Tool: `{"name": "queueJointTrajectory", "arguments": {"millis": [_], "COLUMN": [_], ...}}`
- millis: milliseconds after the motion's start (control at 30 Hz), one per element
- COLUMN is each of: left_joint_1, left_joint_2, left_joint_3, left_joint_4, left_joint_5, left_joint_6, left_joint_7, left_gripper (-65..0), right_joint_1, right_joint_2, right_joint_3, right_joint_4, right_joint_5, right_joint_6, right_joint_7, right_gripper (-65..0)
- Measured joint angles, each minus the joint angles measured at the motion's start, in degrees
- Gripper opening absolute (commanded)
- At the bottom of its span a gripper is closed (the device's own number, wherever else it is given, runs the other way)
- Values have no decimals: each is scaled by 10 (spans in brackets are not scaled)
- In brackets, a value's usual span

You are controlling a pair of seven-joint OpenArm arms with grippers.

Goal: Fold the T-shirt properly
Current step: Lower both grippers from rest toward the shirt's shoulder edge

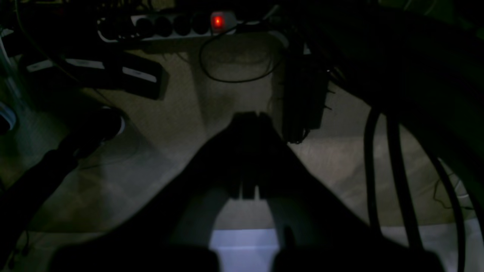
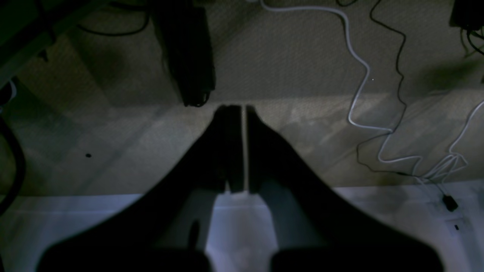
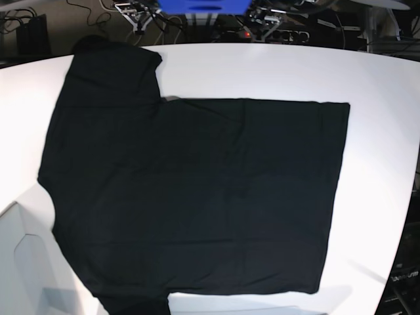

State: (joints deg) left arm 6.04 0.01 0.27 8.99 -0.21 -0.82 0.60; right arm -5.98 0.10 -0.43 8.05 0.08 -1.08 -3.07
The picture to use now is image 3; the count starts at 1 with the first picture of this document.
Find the black T-shirt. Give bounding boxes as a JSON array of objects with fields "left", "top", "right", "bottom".
[{"left": 38, "top": 41, "right": 350, "bottom": 314}]

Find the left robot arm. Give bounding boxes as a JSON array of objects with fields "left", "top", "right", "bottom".
[{"left": 245, "top": 7, "right": 285, "bottom": 43}]

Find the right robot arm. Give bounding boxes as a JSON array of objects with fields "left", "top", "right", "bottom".
[{"left": 114, "top": 0, "right": 161, "bottom": 35}]

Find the black power strip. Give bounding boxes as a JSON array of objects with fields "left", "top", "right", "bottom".
[{"left": 220, "top": 30, "right": 310, "bottom": 45}]

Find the blue box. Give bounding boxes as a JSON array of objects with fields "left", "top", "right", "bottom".
[{"left": 158, "top": 0, "right": 251, "bottom": 14}]

